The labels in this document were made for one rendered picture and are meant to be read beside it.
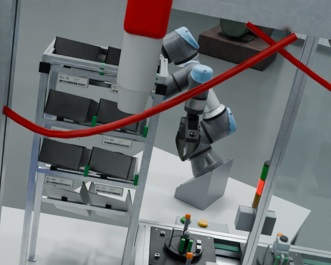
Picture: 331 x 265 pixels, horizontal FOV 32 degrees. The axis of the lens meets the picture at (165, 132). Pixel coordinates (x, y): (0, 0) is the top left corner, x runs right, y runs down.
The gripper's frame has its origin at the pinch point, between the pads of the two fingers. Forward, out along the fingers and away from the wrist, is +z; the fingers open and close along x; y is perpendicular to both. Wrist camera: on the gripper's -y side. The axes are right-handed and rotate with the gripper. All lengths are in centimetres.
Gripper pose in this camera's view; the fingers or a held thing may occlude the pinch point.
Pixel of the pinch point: (183, 159)
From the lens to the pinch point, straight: 215.5
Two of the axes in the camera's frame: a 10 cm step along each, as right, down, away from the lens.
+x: -9.8, -1.8, -0.6
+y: 0.1, -3.9, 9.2
